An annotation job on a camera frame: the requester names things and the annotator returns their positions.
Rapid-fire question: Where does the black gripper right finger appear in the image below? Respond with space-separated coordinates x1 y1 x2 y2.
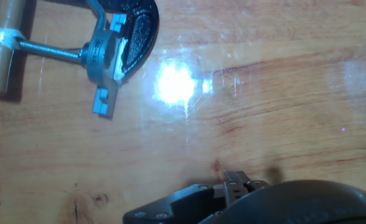
223 170 270 208

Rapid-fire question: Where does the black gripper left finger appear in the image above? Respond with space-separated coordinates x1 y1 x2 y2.
123 183 227 224

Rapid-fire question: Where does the glossy brown wooden board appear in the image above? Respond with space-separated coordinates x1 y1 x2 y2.
0 0 366 224

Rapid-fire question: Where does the black C-clamp with screw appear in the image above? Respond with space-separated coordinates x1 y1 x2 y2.
0 0 161 85

